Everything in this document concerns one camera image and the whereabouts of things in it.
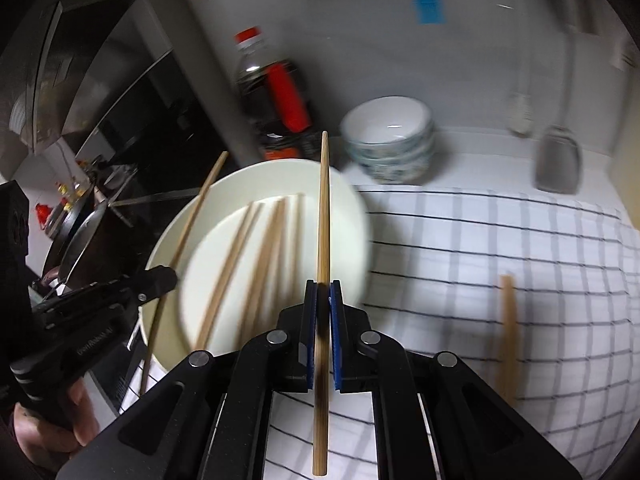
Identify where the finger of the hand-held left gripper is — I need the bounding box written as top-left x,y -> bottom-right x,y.
32,265 -> 179,322

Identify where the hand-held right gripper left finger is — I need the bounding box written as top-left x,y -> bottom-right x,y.
55,280 -> 321,480

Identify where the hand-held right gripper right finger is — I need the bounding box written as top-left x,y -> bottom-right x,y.
329,280 -> 583,480

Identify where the wooden chopstick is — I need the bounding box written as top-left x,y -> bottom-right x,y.
499,274 -> 522,403
239,199 -> 282,348
210,203 -> 253,311
312,131 -> 332,477
255,198 -> 290,331
292,193 -> 306,286
139,151 -> 229,396
195,202 -> 265,351

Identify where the large white plate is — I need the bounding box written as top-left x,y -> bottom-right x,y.
142,159 -> 373,376

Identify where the person's left hand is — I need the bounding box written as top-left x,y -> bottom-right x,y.
10,367 -> 103,468

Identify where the black gas stove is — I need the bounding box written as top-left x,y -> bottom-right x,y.
30,160 -> 213,411

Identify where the black wok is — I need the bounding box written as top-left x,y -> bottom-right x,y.
42,194 -> 112,283

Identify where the small red object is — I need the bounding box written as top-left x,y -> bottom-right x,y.
35,203 -> 57,233

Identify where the white checked cloth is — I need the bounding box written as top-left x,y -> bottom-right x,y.
120,185 -> 640,480

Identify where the soy sauce bottle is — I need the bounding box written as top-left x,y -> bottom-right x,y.
234,26 -> 326,163

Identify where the steel range hood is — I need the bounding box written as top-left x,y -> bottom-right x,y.
0,0 -> 236,176

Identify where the grey hanging spatula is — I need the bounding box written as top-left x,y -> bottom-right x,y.
534,0 -> 584,195

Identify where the blue wall hook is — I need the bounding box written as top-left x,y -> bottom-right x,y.
412,0 -> 447,25

